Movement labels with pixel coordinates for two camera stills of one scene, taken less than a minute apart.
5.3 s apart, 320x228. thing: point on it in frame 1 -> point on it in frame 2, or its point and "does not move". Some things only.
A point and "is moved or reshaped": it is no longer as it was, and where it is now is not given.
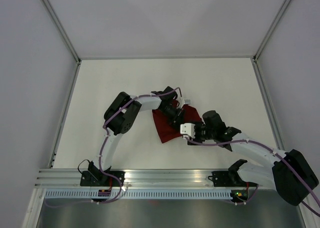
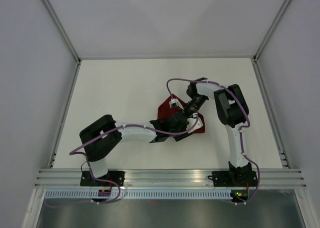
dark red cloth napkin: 167,131 is moved or reshaped
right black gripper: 198,124 -> 186,112
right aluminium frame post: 262,45 does not move
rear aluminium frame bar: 168,58 does not move
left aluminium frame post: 59,26 does not move
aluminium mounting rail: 135,179 does not move
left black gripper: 177,119 -> 178,137
